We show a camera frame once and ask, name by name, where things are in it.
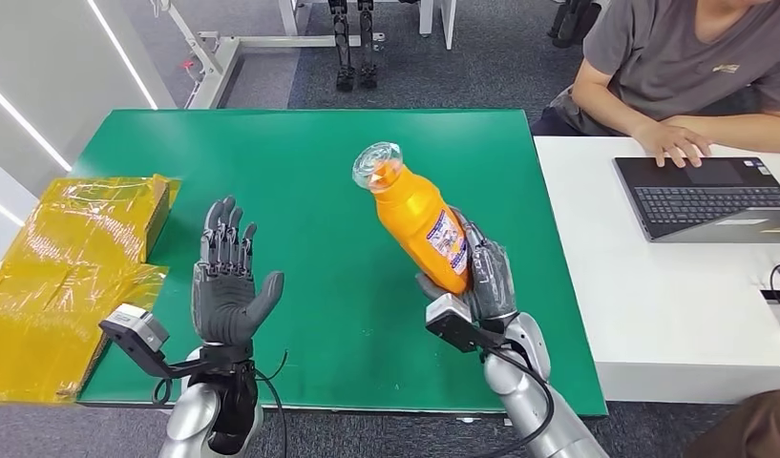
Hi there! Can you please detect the person's right hand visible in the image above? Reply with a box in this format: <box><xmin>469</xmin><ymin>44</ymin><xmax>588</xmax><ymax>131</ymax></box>
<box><xmin>629</xmin><ymin>119</ymin><xmax>713</xmax><ymax>170</ymax></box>

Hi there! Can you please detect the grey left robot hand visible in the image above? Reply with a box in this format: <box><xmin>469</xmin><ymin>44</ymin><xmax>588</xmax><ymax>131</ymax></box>
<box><xmin>191</xmin><ymin>195</ymin><xmax>286</xmax><ymax>347</ymax></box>

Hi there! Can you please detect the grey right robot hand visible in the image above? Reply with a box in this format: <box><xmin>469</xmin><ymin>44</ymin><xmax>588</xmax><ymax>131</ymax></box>
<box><xmin>415</xmin><ymin>207</ymin><xmax>520</xmax><ymax>330</ymax></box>

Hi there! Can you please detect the orange juice bottle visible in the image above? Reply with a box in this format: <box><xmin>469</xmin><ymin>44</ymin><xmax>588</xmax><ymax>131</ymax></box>
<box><xmin>351</xmin><ymin>141</ymin><xmax>473</xmax><ymax>297</ymax></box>

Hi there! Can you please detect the dark grey laptop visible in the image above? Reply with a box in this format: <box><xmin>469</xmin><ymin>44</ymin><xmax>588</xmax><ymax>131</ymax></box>
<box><xmin>612</xmin><ymin>156</ymin><xmax>780</xmax><ymax>244</ymax></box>

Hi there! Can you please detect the person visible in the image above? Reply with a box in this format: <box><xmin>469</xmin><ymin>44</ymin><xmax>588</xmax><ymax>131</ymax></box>
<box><xmin>529</xmin><ymin>0</ymin><xmax>780</xmax><ymax>169</ymax></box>

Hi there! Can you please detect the white desk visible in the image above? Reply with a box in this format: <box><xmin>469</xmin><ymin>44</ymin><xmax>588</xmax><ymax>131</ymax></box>
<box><xmin>533</xmin><ymin>135</ymin><xmax>780</xmax><ymax>406</ymax></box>

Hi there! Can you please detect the yellow plastic-wrapped cardboard box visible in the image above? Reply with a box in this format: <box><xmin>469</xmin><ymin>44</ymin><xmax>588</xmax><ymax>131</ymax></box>
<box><xmin>0</xmin><ymin>174</ymin><xmax>182</xmax><ymax>406</ymax></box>

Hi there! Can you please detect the white furniture leg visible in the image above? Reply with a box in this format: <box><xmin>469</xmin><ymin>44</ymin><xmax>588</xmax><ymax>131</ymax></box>
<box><xmin>419</xmin><ymin>0</ymin><xmax>457</xmax><ymax>51</ymax></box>

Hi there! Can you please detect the black silver humanoid robot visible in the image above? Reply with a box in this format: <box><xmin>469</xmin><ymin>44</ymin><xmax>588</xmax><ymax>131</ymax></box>
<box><xmin>327</xmin><ymin>0</ymin><xmax>379</xmax><ymax>93</ymax></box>

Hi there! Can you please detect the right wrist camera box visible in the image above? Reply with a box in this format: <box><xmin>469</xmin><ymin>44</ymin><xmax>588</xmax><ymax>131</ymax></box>
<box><xmin>425</xmin><ymin>293</ymin><xmax>492</xmax><ymax>354</ymax></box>

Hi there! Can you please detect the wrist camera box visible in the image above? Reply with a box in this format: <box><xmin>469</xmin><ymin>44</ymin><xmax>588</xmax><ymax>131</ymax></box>
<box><xmin>98</xmin><ymin>302</ymin><xmax>210</xmax><ymax>382</ymax></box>
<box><xmin>425</xmin><ymin>293</ymin><xmax>492</xmax><ymax>354</ymax></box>

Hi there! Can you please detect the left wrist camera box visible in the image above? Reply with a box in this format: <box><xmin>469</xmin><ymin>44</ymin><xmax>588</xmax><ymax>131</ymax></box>
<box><xmin>98</xmin><ymin>302</ymin><xmax>210</xmax><ymax>382</ymax></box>

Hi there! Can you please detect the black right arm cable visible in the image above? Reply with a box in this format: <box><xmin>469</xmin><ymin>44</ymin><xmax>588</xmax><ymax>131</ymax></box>
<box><xmin>484</xmin><ymin>347</ymin><xmax>556</xmax><ymax>458</ymax></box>

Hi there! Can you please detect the white wall light strip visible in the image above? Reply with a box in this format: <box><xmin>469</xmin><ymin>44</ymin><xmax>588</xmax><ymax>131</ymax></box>
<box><xmin>85</xmin><ymin>0</ymin><xmax>158</xmax><ymax>111</ymax></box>
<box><xmin>0</xmin><ymin>192</ymin><xmax>26</xmax><ymax>227</ymax></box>
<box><xmin>0</xmin><ymin>78</ymin><xmax>74</xmax><ymax>173</ymax></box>

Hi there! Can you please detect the white metal gantry frame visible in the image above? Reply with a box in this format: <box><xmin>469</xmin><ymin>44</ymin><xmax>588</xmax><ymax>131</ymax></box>
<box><xmin>150</xmin><ymin>0</ymin><xmax>388</xmax><ymax>110</ymax></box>

